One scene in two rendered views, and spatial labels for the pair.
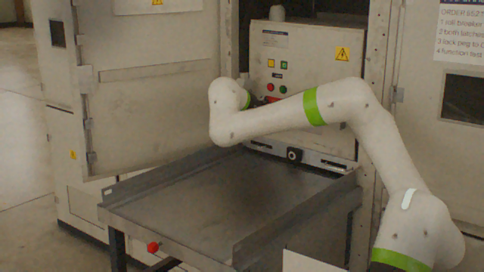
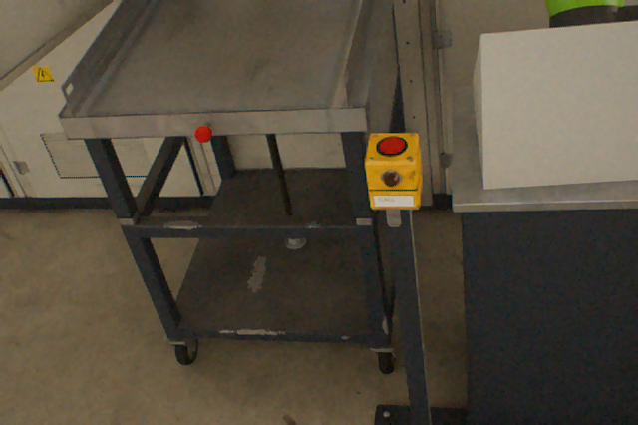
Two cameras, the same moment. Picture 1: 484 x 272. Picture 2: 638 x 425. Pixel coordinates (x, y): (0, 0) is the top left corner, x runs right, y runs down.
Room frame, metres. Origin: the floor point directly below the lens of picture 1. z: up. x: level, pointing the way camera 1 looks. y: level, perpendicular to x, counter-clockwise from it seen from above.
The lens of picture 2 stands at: (0.15, 0.57, 1.66)
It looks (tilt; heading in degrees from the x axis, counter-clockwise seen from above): 41 degrees down; 337
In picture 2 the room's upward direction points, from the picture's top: 11 degrees counter-clockwise
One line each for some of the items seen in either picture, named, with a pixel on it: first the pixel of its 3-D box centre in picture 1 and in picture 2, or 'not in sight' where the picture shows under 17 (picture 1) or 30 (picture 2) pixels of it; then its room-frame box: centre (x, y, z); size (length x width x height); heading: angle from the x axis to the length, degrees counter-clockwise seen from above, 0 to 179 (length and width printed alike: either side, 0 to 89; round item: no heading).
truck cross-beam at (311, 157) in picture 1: (299, 152); not in sight; (1.97, -0.24, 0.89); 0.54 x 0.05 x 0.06; 51
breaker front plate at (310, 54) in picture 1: (299, 90); not in sight; (1.96, -0.23, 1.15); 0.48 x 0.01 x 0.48; 51
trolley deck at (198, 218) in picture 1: (234, 203); (247, 34); (1.66, 0.02, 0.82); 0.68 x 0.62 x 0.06; 141
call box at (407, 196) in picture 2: not in sight; (394, 171); (1.01, 0.06, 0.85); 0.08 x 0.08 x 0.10; 51
